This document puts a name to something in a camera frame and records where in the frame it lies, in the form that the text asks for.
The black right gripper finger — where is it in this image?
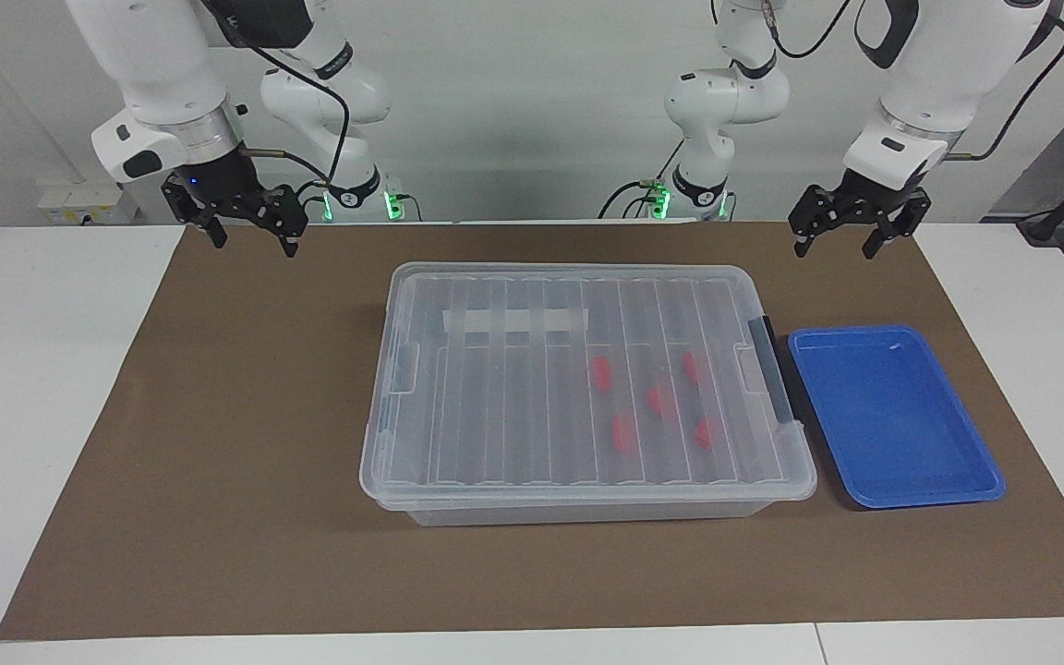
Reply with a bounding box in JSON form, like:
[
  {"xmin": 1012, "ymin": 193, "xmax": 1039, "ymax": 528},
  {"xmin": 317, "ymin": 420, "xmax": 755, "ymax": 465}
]
[
  {"xmin": 161, "ymin": 177, "xmax": 228, "ymax": 248},
  {"xmin": 250, "ymin": 185, "xmax": 309, "ymax": 259}
]

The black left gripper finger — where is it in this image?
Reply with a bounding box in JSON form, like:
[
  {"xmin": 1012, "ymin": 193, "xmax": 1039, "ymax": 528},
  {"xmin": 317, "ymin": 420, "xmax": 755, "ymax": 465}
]
[
  {"xmin": 862, "ymin": 189, "xmax": 933, "ymax": 260},
  {"xmin": 789, "ymin": 185, "xmax": 842, "ymax": 259}
]

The clear ribbed plastic lid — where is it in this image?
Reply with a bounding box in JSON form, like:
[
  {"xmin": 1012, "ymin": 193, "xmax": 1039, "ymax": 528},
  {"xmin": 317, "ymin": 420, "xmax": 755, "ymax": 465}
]
[{"xmin": 359, "ymin": 262, "xmax": 817, "ymax": 505}]

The white box with green light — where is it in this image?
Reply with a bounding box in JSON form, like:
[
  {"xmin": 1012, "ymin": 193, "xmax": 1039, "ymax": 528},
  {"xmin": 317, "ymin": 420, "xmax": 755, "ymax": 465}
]
[
  {"xmin": 382, "ymin": 174, "xmax": 422, "ymax": 223},
  {"xmin": 640, "ymin": 178, "xmax": 673, "ymax": 221}
]

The black box latch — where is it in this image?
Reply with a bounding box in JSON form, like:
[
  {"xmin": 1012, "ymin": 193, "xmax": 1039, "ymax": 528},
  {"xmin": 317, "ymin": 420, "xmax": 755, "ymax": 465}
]
[{"xmin": 747, "ymin": 316, "xmax": 805, "ymax": 426}]

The blue plastic tray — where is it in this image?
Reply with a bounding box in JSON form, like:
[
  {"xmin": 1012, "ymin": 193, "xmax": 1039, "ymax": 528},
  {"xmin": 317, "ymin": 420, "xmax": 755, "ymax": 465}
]
[{"xmin": 788, "ymin": 325, "xmax": 1007, "ymax": 510}]

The clear plastic storage box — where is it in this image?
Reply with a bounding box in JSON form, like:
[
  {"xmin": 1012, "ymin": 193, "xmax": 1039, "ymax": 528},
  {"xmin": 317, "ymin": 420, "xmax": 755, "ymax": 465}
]
[{"xmin": 361, "ymin": 264, "xmax": 817, "ymax": 528}]

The grey partition panel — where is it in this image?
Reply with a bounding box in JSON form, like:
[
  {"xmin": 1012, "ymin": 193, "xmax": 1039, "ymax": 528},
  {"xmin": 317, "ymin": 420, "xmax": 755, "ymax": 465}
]
[{"xmin": 983, "ymin": 65, "xmax": 1064, "ymax": 224}]

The brown table mat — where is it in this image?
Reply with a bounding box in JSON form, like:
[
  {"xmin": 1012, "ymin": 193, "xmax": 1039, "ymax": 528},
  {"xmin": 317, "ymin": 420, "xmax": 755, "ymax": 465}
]
[{"xmin": 0, "ymin": 220, "xmax": 1064, "ymax": 641}]

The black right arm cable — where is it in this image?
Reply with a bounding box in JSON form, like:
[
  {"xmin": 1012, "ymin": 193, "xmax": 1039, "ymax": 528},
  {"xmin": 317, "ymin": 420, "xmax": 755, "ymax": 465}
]
[{"xmin": 218, "ymin": 37, "xmax": 353, "ymax": 200}]

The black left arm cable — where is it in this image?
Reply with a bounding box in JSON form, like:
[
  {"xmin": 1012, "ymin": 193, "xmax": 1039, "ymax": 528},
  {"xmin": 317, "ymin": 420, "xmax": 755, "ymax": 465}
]
[{"xmin": 943, "ymin": 17, "xmax": 1064, "ymax": 163}]

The black arm base cable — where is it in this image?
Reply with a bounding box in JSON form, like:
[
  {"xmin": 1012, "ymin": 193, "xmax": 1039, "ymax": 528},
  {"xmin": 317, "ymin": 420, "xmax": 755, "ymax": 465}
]
[{"xmin": 598, "ymin": 139, "xmax": 685, "ymax": 220}]

